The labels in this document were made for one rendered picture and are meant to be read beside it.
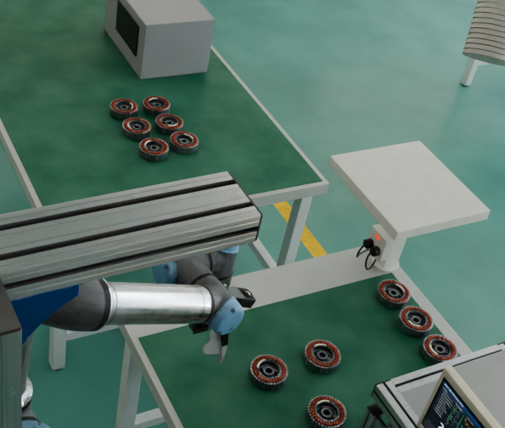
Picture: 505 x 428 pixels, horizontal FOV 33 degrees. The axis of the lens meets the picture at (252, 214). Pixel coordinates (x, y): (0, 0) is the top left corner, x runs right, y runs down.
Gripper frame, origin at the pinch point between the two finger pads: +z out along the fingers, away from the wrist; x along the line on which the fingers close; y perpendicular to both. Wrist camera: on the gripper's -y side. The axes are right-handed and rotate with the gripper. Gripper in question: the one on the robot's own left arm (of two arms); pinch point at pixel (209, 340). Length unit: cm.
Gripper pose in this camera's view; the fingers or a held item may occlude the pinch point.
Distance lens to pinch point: 203.7
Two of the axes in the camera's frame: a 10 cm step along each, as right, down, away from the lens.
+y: -8.6, 1.9, -4.7
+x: 4.8, 6.2, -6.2
